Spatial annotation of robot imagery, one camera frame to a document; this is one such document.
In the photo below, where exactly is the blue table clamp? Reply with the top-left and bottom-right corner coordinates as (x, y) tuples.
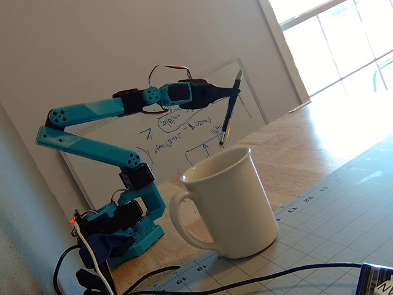
(75, 232), (131, 295)

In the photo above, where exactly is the black cable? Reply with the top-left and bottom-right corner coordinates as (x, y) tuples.
(122, 265), (182, 295)
(128, 262), (365, 295)
(53, 244), (84, 295)

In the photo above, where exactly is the white framed window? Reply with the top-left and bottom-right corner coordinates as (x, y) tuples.
(257, 0), (393, 106)

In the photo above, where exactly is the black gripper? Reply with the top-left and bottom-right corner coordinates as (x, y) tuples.
(177, 79), (242, 110)

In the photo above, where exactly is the whiteboard with blue drawings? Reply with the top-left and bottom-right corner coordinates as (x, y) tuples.
(58, 57), (268, 210)

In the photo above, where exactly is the red white servo wire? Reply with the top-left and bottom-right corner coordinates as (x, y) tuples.
(147, 64), (193, 89)

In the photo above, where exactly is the black pen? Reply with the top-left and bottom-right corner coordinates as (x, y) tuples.
(219, 68), (244, 146)

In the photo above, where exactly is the grey gridded cutting mat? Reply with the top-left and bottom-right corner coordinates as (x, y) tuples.
(150, 133), (393, 295)

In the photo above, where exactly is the white cable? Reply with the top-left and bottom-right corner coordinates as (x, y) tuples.
(73, 223), (115, 295)

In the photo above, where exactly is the cream ceramic mug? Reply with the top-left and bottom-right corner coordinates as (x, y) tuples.
(168, 146), (279, 259)

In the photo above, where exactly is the black labelled box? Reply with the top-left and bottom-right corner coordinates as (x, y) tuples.
(357, 262), (393, 295)

